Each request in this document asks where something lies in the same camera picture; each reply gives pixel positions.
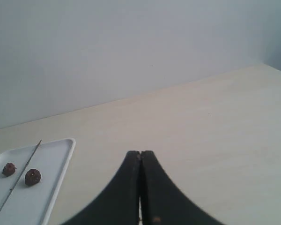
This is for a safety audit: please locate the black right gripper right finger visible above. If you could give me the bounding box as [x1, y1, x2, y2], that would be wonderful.
[140, 150, 222, 225]

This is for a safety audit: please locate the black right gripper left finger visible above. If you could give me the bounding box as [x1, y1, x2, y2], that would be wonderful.
[64, 151, 141, 225]

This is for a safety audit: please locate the thin metal skewer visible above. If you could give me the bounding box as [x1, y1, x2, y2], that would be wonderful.
[0, 141, 41, 212]

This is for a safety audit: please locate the dark red round fruit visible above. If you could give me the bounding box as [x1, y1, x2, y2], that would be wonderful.
[24, 169, 42, 187]

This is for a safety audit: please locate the white rectangular plastic tray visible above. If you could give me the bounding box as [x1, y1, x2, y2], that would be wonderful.
[0, 138, 75, 225]

